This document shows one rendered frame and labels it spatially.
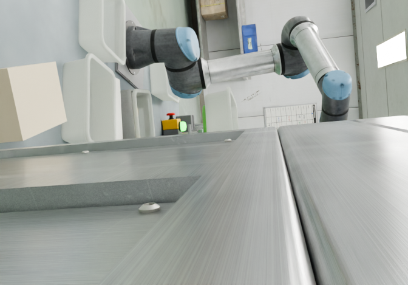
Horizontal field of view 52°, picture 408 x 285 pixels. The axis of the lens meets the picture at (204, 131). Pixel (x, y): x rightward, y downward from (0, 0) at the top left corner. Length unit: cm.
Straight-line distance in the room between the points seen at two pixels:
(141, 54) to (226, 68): 31
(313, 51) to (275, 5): 625
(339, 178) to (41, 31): 90
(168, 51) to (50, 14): 50
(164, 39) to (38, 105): 72
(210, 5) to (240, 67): 548
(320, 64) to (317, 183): 112
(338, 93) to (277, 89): 622
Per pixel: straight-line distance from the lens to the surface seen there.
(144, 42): 146
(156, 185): 20
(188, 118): 211
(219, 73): 152
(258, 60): 153
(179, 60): 145
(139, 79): 158
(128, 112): 127
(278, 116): 737
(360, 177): 16
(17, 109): 75
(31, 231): 18
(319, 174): 18
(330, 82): 117
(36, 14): 101
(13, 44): 91
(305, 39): 139
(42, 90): 82
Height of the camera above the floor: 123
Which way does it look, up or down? 9 degrees down
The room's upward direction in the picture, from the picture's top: 85 degrees clockwise
